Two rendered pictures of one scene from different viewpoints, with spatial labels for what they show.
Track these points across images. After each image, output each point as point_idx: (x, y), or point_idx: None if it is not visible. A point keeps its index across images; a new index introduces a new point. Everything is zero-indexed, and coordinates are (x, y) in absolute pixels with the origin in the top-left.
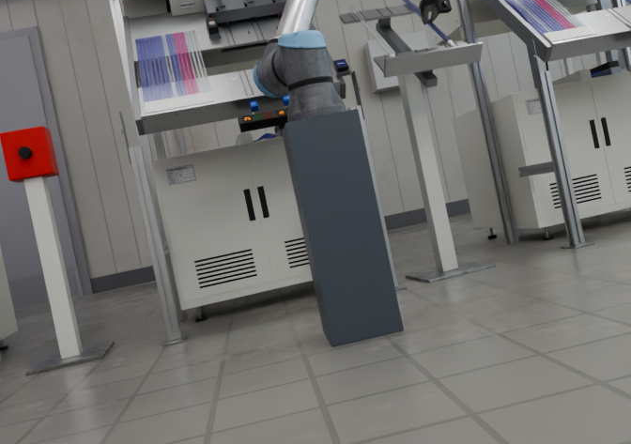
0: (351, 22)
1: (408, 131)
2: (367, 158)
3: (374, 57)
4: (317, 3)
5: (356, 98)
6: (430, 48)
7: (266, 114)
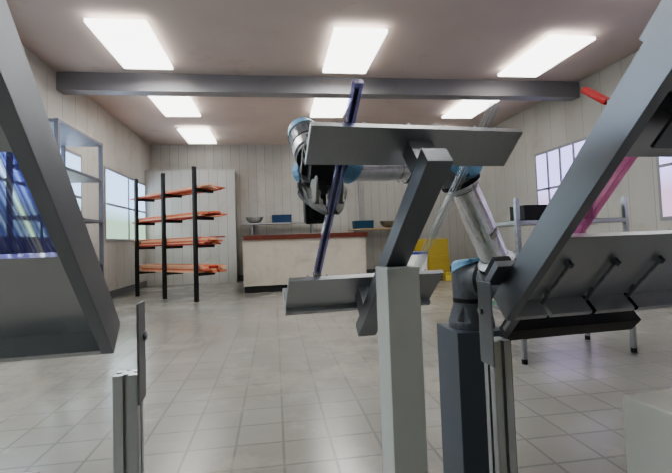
0: (489, 165)
1: (425, 429)
2: (438, 357)
3: (440, 270)
4: (463, 222)
5: (491, 325)
6: (352, 275)
7: None
